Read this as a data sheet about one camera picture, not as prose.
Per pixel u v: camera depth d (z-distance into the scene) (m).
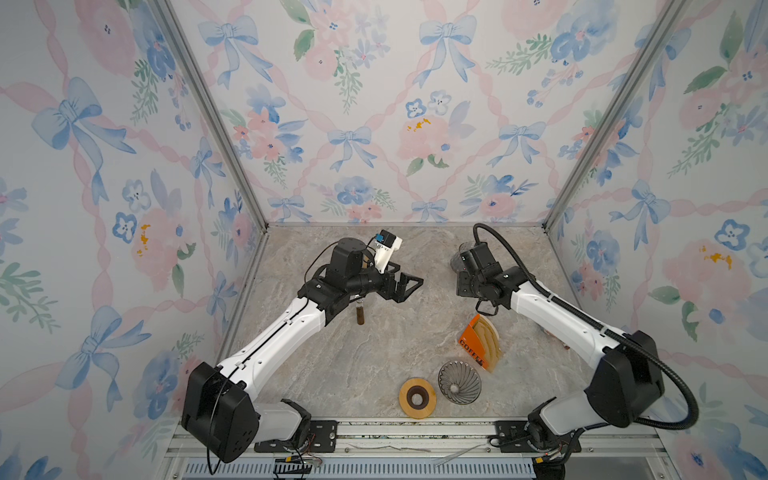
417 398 0.80
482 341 0.82
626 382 0.42
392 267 0.76
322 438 0.74
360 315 0.90
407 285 0.65
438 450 0.73
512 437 0.73
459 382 0.80
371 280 0.64
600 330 0.46
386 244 0.64
